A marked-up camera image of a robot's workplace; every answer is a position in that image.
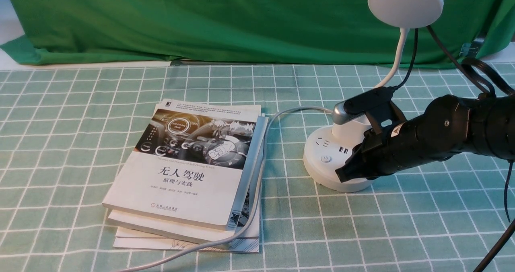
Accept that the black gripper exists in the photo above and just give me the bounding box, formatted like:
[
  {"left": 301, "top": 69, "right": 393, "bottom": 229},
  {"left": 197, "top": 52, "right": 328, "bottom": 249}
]
[{"left": 335, "top": 120, "right": 439, "bottom": 182}]

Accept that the white desk lamp with sockets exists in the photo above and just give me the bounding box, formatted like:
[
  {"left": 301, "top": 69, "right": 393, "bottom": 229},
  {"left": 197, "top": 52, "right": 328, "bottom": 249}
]
[{"left": 303, "top": 0, "right": 445, "bottom": 193}]

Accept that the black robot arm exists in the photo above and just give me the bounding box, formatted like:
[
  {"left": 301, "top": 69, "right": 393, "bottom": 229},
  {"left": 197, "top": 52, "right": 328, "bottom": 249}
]
[{"left": 335, "top": 95, "right": 515, "bottom": 182}]

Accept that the bottom book in stack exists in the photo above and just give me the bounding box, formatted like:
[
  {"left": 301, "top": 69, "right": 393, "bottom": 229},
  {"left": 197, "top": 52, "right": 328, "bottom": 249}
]
[{"left": 113, "top": 183, "right": 261, "bottom": 254}]

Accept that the white self-driving textbook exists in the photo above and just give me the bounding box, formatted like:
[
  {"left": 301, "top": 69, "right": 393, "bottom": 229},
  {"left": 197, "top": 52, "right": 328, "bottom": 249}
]
[{"left": 102, "top": 99, "right": 263, "bottom": 230}]

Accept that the black pole bottom right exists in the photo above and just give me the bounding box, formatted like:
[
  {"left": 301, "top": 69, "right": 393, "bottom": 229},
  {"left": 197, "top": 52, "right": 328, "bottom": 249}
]
[{"left": 473, "top": 220, "right": 515, "bottom": 272}]

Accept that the metal binder clip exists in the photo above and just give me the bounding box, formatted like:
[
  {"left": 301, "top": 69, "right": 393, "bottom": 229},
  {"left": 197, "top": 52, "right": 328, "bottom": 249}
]
[{"left": 459, "top": 37, "right": 484, "bottom": 58}]

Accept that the green checkered tablecloth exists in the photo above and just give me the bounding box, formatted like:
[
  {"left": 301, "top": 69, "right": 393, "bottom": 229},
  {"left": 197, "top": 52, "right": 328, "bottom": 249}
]
[{"left": 0, "top": 65, "right": 509, "bottom": 272}]

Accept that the green backdrop cloth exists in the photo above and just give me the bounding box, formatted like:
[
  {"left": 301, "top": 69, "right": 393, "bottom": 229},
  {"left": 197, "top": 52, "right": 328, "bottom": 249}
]
[{"left": 0, "top": 0, "right": 515, "bottom": 69}]

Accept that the wrist-mounted camera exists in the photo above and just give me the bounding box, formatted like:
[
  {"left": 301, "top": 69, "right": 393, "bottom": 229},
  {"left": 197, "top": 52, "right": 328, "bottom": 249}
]
[{"left": 332, "top": 86, "right": 407, "bottom": 134}]

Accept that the white lamp power cable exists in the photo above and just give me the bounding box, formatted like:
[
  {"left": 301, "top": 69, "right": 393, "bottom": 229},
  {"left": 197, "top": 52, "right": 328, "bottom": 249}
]
[{"left": 115, "top": 106, "right": 334, "bottom": 272}]

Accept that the black camera cable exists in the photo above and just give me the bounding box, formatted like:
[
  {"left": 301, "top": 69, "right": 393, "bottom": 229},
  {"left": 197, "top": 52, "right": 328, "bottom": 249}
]
[{"left": 392, "top": 25, "right": 515, "bottom": 223}]

